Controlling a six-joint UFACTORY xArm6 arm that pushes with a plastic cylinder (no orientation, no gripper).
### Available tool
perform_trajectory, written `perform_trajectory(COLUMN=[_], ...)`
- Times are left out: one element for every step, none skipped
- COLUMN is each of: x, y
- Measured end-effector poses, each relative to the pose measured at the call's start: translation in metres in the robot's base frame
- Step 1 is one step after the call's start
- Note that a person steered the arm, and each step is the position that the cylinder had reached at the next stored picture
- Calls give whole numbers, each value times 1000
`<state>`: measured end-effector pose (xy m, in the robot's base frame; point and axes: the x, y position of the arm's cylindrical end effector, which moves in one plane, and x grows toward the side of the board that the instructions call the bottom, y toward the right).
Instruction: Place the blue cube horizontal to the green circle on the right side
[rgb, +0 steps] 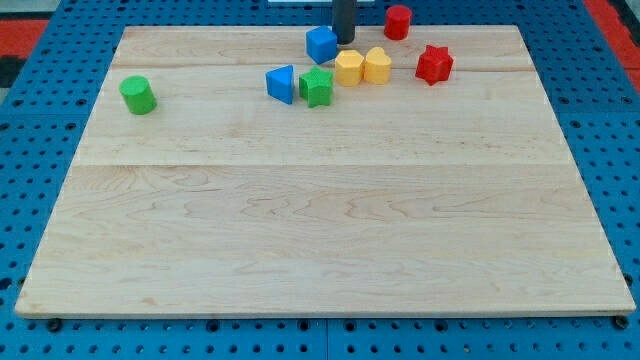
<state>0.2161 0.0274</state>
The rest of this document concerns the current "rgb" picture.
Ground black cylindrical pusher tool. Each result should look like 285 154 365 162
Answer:
332 0 357 45

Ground blue perforated base panel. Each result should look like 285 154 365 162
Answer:
1 1 639 359

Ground yellow hexagon block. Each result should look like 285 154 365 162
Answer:
335 50 364 87

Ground wooden board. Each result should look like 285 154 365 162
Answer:
15 25 636 319

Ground green cylinder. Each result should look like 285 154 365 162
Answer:
119 75 157 115

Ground blue triangular prism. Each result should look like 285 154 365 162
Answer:
265 65 294 105

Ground blue cube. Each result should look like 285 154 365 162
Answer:
305 26 337 64

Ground yellow heart block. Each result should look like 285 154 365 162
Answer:
364 47 392 85

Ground red cylinder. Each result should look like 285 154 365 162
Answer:
384 5 413 41

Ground green star block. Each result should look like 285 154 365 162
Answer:
299 66 333 108

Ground red star block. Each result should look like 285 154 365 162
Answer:
415 44 454 86

